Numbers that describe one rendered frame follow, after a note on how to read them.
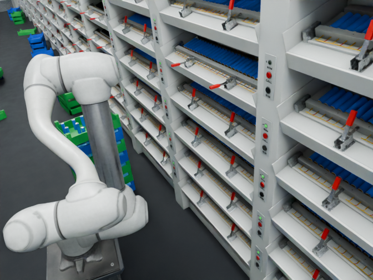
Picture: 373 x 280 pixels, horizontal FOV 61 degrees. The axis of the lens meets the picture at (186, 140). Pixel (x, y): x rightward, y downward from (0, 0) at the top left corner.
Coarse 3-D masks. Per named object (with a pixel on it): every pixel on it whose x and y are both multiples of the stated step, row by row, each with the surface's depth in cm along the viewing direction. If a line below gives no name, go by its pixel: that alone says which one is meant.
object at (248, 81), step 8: (176, 48) 136; (184, 48) 132; (192, 56) 126; (200, 56) 123; (208, 64) 118; (216, 64) 114; (224, 72) 111; (232, 72) 107; (240, 80) 104; (248, 80) 101; (256, 88) 98
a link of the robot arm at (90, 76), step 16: (64, 64) 109; (80, 64) 109; (96, 64) 110; (112, 64) 113; (64, 80) 110; (80, 80) 110; (96, 80) 111; (112, 80) 114; (80, 96) 113; (96, 96) 113; (96, 112) 116; (96, 128) 118; (112, 128) 122; (96, 144) 120; (112, 144) 123; (96, 160) 123; (112, 160) 124; (112, 176) 125; (128, 192) 130; (128, 208) 128; (144, 208) 133; (128, 224) 129; (144, 224) 134
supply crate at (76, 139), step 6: (114, 114) 177; (78, 120) 185; (114, 120) 177; (60, 126) 180; (66, 126) 182; (72, 126) 184; (84, 126) 185; (114, 126) 179; (120, 126) 181; (72, 132) 180; (84, 132) 169; (72, 138) 166; (78, 138) 168; (84, 138) 170
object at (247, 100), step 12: (180, 36) 138; (192, 36) 141; (168, 48) 138; (168, 60) 136; (180, 60) 132; (180, 72) 133; (192, 72) 121; (204, 72) 118; (204, 84) 118; (240, 84) 105; (228, 96) 106; (240, 96) 100; (252, 96) 98; (252, 108) 96
